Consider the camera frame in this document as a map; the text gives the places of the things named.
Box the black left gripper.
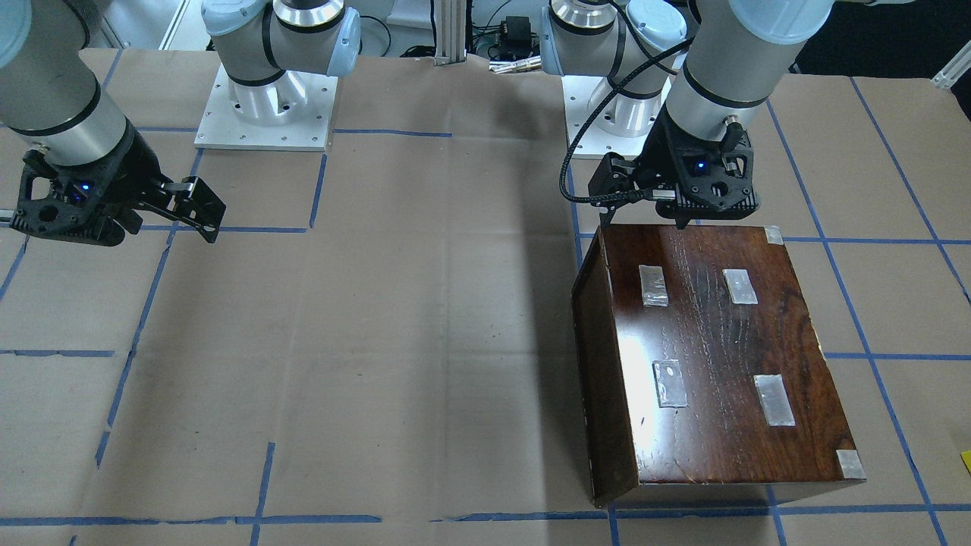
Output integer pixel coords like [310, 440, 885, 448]
[636, 108, 759, 228]

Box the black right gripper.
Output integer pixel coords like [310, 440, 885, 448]
[10, 129, 226, 246]

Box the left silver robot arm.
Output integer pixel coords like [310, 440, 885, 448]
[539, 1, 832, 228]

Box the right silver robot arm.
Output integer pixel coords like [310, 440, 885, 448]
[2, 1, 361, 246]

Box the dark wooden drawer cabinet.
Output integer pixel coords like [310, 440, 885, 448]
[572, 224, 866, 507]

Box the black power adapter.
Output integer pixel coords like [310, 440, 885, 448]
[499, 15, 532, 49]

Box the black braided cable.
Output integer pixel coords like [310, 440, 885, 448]
[560, 30, 693, 206]

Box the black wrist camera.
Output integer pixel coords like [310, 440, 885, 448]
[587, 152, 651, 210]

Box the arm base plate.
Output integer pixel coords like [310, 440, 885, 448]
[194, 67, 340, 152]
[562, 76, 671, 160]

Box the aluminium frame post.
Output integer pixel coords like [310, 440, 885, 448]
[430, 0, 471, 66]

